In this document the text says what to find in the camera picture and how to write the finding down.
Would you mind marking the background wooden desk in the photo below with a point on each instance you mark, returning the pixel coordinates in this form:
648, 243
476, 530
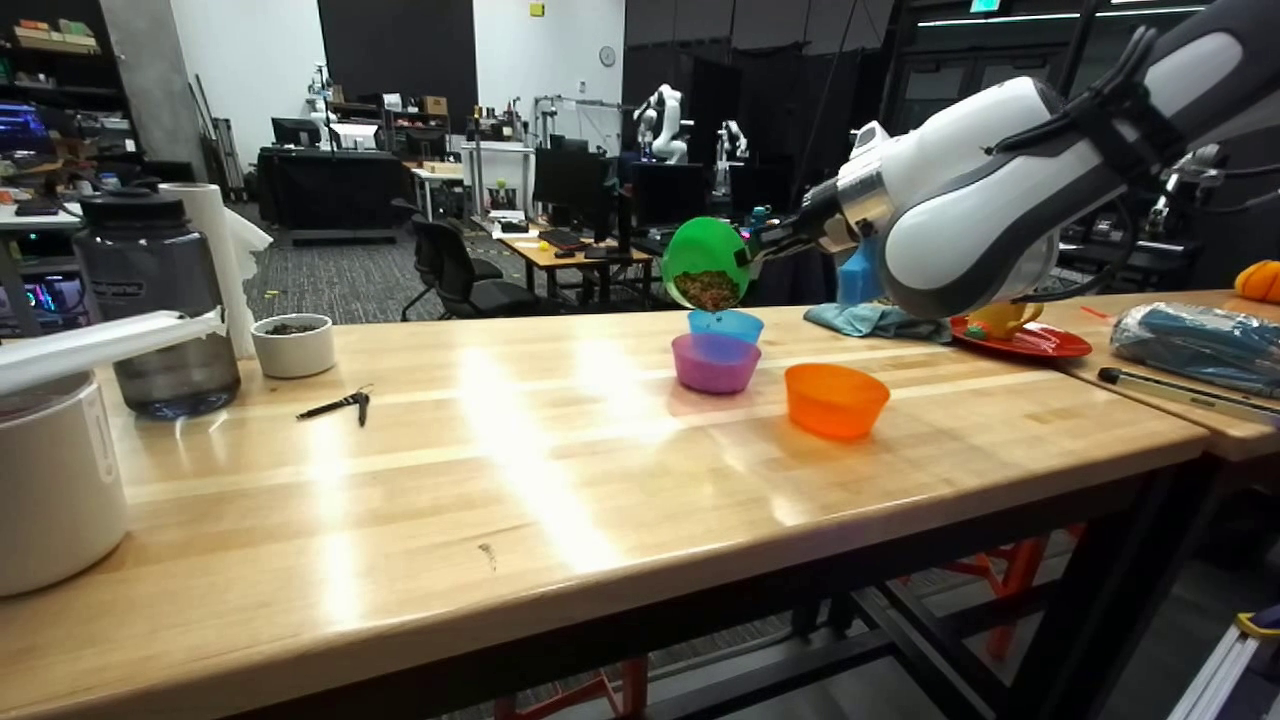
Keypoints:
581, 269

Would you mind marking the beans and pellets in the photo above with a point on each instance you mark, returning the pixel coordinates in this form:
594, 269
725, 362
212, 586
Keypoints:
711, 289

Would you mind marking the green plastic bowl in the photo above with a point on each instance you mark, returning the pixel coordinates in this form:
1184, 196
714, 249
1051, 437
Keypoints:
705, 244

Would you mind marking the bread in plastic bag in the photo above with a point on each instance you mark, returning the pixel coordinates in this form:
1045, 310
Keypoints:
1206, 347

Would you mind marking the white cylindrical container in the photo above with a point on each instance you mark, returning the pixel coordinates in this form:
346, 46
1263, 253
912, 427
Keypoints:
60, 495

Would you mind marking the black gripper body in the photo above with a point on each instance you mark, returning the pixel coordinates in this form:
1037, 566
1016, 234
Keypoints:
813, 226

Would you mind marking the black office chair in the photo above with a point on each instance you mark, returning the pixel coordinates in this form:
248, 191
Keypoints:
459, 280

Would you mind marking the teal cloth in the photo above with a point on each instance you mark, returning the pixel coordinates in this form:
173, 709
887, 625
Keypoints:
874, 323

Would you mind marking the blue plastic bowl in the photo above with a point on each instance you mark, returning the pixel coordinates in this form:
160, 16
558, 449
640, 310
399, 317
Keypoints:
728, 323

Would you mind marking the yellow mug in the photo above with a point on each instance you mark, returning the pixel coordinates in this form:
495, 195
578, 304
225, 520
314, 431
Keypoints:
999, 323

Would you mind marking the orange plastic bowl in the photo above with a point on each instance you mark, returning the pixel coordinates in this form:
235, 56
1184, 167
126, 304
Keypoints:
832, 400

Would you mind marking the red plate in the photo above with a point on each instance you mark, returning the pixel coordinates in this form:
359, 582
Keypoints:
1045, 347

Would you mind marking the orange fruit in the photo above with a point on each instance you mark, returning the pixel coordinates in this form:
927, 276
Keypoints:
1257, 280

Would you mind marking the black marker pen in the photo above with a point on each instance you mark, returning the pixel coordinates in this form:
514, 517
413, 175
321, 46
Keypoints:
359, 400

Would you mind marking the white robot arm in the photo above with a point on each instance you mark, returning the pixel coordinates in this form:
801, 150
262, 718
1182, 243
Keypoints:
960, 205

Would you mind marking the wall clock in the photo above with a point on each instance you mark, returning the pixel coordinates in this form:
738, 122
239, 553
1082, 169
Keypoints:
609, 56

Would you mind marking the purple plastic bowl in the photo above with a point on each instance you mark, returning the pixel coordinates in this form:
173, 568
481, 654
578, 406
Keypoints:
714, 364

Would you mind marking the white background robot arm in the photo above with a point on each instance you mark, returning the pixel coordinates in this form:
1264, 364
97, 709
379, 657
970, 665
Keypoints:
661, 124

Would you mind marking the black allen key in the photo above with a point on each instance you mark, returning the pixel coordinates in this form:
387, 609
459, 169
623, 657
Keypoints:
1182, 391

